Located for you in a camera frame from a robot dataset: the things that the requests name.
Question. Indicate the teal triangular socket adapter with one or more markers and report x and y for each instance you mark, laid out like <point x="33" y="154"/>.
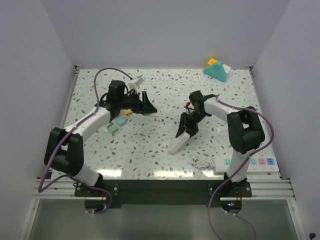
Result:
<point x="218" y="71"/>

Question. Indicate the white triangular socket adapter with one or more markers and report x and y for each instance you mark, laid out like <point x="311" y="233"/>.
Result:
<point x="176" y="143"/>

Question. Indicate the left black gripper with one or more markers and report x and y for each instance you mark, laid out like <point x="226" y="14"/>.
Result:
<point x="143" y="107"/>

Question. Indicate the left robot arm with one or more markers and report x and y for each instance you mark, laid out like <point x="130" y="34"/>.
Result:
<point x="65" y="146"/>

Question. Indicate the light blue plug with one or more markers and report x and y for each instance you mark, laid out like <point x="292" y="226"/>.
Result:
<point x="121" y="121"/>

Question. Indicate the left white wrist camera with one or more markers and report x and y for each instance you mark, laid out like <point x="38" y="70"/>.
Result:
<point x="135" y="83"/>

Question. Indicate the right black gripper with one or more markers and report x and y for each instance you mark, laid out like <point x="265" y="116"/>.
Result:
<point x="185" y="125"/>

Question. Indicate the white power strip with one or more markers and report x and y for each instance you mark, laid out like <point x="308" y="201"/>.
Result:
<point x="260" y="165"/>

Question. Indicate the yellow plug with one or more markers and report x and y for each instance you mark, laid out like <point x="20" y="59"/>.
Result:
<point x="127" y="112"/>

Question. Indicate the aluminium rail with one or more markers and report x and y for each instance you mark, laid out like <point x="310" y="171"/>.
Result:
<point x="278" y="189"/>

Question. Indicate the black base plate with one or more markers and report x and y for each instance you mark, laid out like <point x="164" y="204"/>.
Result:
<point x="147" y="192"/>

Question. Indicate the green plug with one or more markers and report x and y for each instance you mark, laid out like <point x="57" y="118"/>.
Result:
<point x="112" y="128"/>

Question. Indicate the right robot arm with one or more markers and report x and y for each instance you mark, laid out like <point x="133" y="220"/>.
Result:
<point x="245" y="131"/>

